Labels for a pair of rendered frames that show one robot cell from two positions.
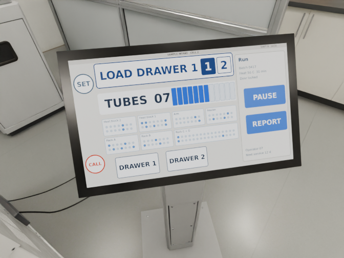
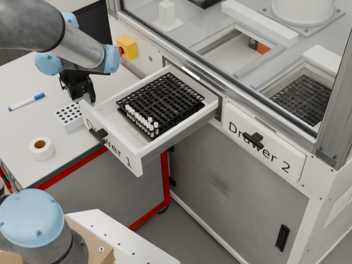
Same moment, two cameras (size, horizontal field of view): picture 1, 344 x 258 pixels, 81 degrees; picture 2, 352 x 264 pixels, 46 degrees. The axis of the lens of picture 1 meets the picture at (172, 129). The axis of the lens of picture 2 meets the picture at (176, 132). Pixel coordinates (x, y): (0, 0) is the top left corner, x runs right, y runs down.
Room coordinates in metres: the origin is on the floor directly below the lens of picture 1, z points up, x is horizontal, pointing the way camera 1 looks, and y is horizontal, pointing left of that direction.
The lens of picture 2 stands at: (-0.03, -0.33, 1.80)
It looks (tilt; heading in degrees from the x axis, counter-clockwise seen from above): 47 degrees down; 107
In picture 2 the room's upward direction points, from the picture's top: 2 degrees counter-clockwise
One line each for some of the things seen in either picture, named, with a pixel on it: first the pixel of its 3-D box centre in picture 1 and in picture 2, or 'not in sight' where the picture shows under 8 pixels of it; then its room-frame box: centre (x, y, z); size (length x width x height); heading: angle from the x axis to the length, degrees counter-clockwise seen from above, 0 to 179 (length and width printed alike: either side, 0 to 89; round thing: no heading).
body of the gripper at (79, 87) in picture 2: not in sight; (75, 76); (-0.64, 0.57, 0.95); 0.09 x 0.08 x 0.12; 54
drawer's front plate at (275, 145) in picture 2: not in sight; (260, 141); (-0.03, 0.52, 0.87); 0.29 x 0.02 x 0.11; 147
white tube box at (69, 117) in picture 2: not in sight; (75, 114); (-0.68, 0.57, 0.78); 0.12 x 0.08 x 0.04; 54
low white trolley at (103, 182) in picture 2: not in sight; (76, 159); (-0.81, 0.67, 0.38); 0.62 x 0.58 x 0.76; 147
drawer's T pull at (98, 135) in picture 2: not in sight; (100, 134); (-0.49, 0.40, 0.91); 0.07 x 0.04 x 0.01; 147
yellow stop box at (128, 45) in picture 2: not in sight; (125, 47); (-0.58, 0.86, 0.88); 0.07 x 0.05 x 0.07; 147
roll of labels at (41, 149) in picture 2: not in sight; (41, 148); (-0.72, 0.40, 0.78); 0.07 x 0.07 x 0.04
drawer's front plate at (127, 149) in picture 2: not in sight; (109, 136); (-0.47, 0.42, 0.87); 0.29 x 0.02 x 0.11; 147
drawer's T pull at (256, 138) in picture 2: not in sight; (255, 138); (-0.05, 0.49, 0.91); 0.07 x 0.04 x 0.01; 147
